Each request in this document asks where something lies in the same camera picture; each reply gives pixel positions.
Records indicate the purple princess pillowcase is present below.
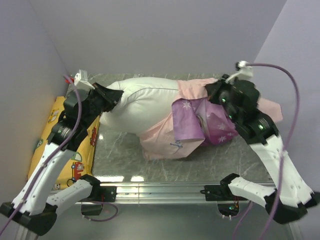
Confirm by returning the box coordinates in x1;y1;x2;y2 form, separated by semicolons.
139;77;283;161

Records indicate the yellow car-print pillow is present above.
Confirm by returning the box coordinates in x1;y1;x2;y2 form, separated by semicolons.
26;96;101;191

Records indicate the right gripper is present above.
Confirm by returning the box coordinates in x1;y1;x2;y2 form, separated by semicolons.
204;73;237;121

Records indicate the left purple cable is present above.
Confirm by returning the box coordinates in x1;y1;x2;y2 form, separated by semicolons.
0;74;120;236

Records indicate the white pillow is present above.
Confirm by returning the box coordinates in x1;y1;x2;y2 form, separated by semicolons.
100;77;179;134

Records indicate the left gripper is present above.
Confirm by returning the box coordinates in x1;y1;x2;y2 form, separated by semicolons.
82;81;124;127

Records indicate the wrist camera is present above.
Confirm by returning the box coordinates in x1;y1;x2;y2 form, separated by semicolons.
65;69;95;91
225;60;254;83

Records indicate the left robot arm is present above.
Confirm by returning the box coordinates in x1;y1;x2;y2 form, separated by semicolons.
0;82;124;236

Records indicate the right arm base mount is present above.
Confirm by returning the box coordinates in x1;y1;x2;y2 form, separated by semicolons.
200;184;247;220

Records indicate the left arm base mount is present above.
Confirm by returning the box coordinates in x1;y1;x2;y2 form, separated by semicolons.
80;186;117;217

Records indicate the aluminium front rail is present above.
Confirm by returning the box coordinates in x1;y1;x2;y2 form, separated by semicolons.
100;182;210;205

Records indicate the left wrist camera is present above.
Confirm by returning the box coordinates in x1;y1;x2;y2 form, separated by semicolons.
65;69;95;91

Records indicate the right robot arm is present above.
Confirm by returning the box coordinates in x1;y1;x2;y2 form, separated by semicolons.
205;78;320;224

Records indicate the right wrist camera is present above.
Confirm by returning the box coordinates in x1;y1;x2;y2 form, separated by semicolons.
225;60;254;83

